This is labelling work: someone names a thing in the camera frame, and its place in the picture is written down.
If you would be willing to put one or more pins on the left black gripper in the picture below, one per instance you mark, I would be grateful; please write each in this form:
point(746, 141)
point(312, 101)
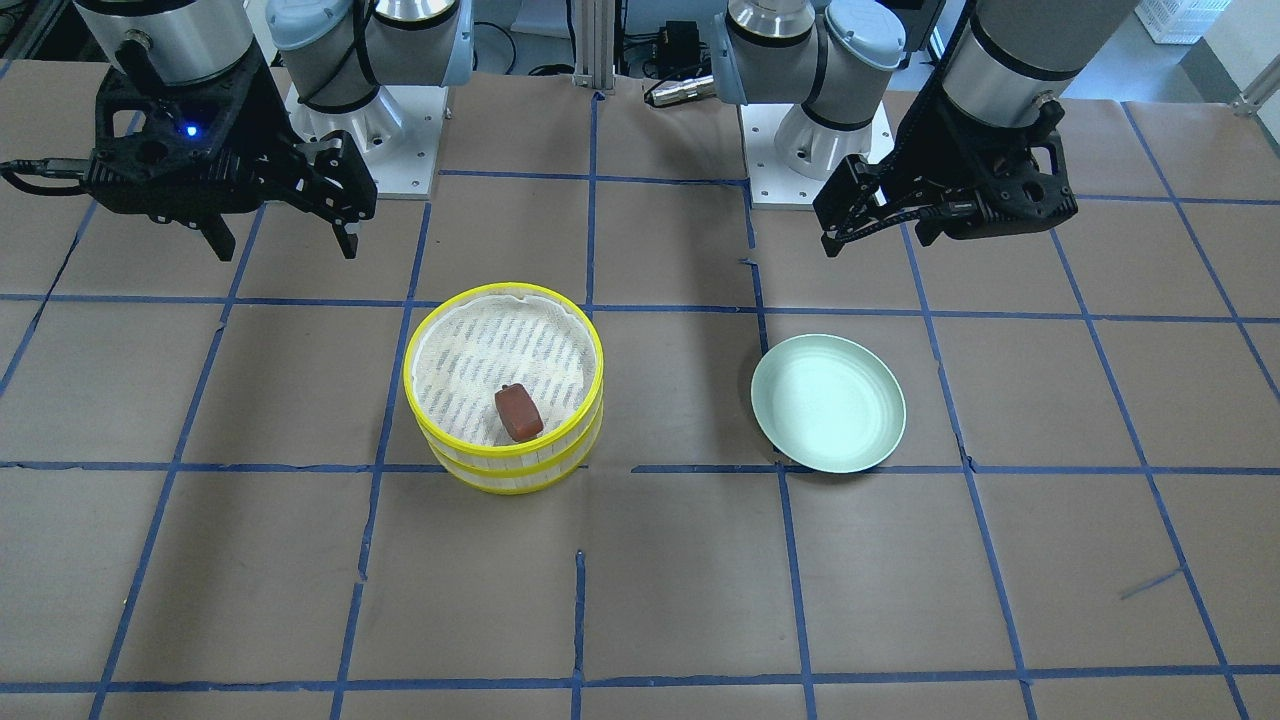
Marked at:
point(935, 160)

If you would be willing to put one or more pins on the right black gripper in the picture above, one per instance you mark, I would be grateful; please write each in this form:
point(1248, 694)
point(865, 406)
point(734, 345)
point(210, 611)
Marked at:
point(268, 128)

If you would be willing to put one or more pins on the yellow steamer layer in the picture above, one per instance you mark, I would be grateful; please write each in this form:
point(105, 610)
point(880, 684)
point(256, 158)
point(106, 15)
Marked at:
point(528, 470)
point(502, 334)

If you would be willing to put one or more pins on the brown bun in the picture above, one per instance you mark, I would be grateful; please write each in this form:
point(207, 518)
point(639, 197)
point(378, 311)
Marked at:
point(518, 413)

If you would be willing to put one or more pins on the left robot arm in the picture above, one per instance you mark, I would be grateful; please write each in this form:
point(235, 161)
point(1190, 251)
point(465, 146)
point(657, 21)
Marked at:
point(836, 60)

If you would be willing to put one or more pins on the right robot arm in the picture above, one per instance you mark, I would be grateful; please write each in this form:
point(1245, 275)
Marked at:
point(339, 53)

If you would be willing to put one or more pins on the light green plate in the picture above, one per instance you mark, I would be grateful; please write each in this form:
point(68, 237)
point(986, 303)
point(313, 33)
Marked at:
point(828, 403)

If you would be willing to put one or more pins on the black power adapter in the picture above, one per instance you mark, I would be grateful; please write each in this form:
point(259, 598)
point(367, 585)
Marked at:
point(677, 45)

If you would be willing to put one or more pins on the white plastic crate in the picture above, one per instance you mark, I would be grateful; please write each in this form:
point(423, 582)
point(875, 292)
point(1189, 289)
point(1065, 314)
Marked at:
point(1178, 22)

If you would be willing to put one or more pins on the silver cable connector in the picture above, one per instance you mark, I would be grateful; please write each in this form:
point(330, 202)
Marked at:
point(675, 92)

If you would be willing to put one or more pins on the aluminium frame post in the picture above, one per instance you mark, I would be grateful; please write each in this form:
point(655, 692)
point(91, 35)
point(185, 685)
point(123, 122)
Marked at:
point(594, 37)

